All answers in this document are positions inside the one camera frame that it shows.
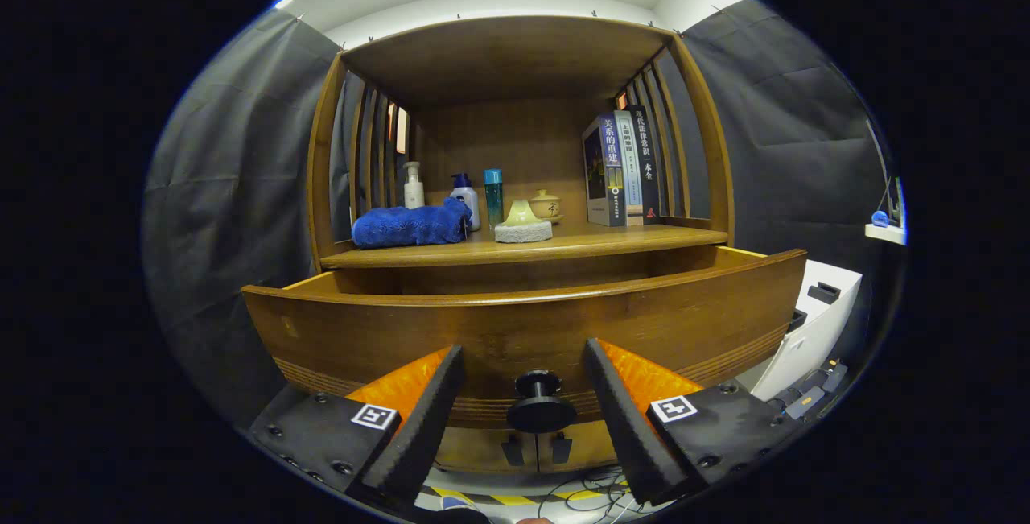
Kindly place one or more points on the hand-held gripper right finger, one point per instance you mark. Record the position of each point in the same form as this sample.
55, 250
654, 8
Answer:
628, 427

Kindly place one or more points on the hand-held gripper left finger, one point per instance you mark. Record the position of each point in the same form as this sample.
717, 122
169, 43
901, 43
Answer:
418, 427

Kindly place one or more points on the brown wooden drawer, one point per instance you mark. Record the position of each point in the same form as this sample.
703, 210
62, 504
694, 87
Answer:
515, 331

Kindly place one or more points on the yellow grey scrub brush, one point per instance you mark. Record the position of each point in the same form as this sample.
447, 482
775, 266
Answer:
523, 230

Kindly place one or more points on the wooden cabinet door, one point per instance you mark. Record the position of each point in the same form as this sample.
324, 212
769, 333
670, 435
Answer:
475, 451
591, 447

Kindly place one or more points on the wooden countertop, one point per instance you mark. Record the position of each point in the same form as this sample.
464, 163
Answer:
595, 238

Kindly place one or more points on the white box cabinet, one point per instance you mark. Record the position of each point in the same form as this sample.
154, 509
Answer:
821, 331

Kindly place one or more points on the brown wooden cabinet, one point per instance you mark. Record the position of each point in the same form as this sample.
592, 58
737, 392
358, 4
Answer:
507, 65

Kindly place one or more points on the yellow black floor tape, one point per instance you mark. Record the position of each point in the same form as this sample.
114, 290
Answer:
515, 499

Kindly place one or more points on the grey power adapter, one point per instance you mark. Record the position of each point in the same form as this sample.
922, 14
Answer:
805, 402

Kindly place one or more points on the blue folded towel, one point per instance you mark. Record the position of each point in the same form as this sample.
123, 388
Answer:
410, 226

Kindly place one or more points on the black power adapter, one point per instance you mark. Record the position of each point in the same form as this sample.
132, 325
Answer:
834, 375

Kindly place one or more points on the white bottle with blue cap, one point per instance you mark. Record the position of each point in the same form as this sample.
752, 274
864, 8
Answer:
469, 206

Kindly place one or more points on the white pump bottle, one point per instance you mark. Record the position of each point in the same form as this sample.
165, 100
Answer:
414, 194

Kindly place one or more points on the yellow lidded teacup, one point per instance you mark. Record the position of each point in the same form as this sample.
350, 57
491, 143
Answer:
547, 206

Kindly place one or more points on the small black device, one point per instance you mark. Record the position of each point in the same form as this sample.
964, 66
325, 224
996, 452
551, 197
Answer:
824, 293

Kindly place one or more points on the clear blue bottle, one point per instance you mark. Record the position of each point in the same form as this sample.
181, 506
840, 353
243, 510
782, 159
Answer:
493, 198

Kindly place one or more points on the book with white spine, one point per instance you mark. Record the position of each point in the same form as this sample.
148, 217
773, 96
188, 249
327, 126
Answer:
632, 178

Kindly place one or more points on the book with blue spine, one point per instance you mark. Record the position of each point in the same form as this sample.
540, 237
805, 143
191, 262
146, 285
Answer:
599, 174

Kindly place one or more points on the black backdrop cloth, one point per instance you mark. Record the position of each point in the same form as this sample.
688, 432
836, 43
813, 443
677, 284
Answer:
233, 186

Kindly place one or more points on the white side desk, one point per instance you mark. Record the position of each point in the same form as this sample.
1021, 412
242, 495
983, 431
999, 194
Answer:
885, 233

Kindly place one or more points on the small blue object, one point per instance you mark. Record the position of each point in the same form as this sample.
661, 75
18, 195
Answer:
880, 218

